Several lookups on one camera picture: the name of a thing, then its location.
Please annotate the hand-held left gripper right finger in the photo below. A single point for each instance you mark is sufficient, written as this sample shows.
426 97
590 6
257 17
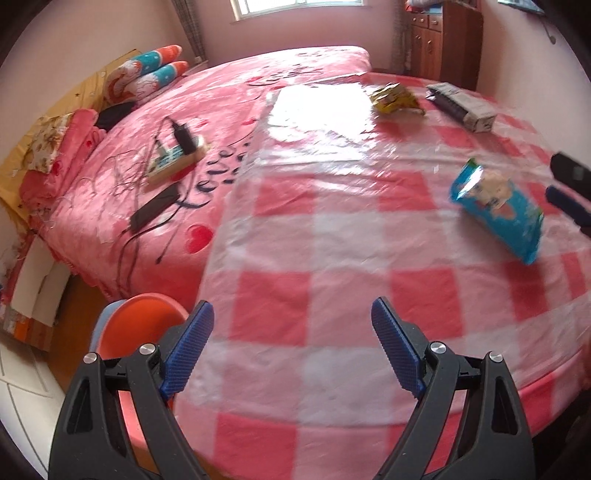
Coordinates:
395 341

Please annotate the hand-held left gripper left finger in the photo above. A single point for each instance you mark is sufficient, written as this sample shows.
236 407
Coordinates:
189 341

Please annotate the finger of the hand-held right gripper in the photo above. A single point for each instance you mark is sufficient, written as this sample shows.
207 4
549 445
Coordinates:
572 170
561 198

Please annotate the orange plastic stool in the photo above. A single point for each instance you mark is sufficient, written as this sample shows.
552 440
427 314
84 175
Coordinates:
138 323

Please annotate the blue snack bag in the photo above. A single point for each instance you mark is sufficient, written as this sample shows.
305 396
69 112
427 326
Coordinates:
503 207

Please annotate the small milk carton box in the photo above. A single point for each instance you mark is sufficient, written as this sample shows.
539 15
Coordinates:
461 104

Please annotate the yellow green snack bag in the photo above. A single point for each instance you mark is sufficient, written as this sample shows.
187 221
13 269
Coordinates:
392 98

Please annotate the red white checked plastic sheet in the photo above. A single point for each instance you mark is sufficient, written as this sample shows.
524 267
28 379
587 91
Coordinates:
346 230

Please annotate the white cardboard piece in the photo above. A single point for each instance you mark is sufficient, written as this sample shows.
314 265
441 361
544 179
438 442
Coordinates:
41 286

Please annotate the orange printed box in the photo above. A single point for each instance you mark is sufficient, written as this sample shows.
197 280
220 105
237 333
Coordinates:
23 330

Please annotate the brown wooden wardrobe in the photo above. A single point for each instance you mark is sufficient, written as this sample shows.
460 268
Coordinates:
455 46

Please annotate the beige power strip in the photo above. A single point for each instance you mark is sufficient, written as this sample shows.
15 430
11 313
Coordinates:
175 161

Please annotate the black charger plug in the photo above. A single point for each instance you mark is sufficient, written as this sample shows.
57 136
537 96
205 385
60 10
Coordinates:
184 136

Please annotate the plaid curtain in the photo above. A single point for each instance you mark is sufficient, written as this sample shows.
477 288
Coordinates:
400 37
189 27

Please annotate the pile of folded cloths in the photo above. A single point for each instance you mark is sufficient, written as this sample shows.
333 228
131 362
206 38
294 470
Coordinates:
422 4

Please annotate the pink folded blanket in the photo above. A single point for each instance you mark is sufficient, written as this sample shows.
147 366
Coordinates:
78 138

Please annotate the dark cloth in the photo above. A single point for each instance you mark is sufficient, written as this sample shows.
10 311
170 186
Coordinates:
113 115

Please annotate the pink bed cover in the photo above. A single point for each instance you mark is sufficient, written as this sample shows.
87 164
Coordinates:
221 101

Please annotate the floral pillow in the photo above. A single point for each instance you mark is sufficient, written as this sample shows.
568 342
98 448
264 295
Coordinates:
48 141

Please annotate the cartoon bolster pillow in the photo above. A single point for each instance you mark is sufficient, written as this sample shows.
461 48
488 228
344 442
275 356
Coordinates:
147 60
161 76

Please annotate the yellow star sheet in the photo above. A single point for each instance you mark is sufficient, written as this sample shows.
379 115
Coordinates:
78 90

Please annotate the window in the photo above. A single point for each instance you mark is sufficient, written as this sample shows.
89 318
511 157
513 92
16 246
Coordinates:
295 4

